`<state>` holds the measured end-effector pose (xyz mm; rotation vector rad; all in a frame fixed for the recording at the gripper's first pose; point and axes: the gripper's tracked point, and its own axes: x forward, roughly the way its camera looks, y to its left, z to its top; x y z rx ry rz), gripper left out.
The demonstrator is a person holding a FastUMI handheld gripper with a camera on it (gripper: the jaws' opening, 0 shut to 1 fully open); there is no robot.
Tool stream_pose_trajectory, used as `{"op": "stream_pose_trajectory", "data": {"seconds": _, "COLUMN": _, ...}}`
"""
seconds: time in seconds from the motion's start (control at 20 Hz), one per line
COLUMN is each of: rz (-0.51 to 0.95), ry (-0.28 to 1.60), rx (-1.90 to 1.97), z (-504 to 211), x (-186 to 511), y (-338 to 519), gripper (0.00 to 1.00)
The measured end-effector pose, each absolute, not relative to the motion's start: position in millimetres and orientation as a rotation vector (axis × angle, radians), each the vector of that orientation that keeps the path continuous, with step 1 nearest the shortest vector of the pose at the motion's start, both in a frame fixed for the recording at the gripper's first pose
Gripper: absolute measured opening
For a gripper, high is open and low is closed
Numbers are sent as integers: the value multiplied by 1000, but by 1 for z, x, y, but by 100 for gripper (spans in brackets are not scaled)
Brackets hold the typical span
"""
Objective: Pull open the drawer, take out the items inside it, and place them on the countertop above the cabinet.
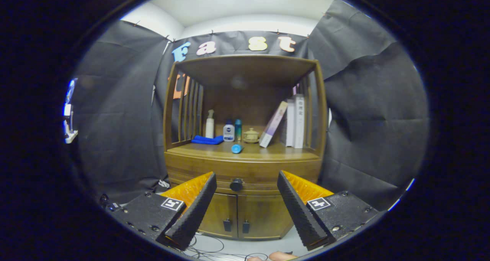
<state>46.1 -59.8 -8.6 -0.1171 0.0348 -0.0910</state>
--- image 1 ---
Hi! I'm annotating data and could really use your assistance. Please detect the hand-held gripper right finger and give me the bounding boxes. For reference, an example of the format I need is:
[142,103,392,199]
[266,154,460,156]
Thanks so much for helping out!
[277,170,379,251]

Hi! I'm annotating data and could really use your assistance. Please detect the purple white leaning book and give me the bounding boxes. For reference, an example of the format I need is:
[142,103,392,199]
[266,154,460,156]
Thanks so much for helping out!
[259,101,288,148]

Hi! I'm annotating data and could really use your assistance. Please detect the brown wooden drawer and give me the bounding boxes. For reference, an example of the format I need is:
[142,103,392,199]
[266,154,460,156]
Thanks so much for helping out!
[165,152,322,196]

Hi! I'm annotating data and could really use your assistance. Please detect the brown wooden cabinet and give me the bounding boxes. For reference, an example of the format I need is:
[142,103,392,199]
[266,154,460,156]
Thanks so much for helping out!
[163,54,328,240]

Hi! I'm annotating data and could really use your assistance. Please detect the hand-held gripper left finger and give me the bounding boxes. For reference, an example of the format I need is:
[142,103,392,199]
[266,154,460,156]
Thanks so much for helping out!
[111,172,217,251]

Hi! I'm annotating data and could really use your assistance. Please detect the white book black characters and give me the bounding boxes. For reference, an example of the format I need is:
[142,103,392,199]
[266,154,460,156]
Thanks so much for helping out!
[293,94,305,149]

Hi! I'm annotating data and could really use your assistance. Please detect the ceramic lidded teacup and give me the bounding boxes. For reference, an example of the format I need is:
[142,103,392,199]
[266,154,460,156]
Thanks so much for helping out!
[243,128,260,144]

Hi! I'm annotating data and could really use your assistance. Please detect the white lotion bottle blue cap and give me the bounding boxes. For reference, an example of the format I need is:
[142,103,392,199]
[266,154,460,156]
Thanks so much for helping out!
[223,120,235,142]

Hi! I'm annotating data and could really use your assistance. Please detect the wooden countertop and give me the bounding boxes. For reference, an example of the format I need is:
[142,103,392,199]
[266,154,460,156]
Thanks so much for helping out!
[167,140,320,162]

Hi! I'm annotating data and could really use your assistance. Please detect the plain white book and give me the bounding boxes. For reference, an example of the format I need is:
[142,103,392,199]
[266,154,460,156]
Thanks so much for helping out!
[285,99,295,147]

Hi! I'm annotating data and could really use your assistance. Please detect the wooden cabinet door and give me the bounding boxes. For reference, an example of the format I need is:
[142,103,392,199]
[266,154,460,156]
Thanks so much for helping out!
[237,195,293,239]
[197,193,238,238]

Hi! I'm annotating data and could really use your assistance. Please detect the black floor cables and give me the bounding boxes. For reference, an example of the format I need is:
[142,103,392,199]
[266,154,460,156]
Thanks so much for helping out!
[168,234,293,261]

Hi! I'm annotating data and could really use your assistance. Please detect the blue folded cloth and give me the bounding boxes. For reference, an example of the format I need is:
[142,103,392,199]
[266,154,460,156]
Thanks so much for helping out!
[191,135,224,145]

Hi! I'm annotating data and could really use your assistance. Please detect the white pump bottle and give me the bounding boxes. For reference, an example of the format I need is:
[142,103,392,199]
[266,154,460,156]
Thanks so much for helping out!
[205,109,215,139]

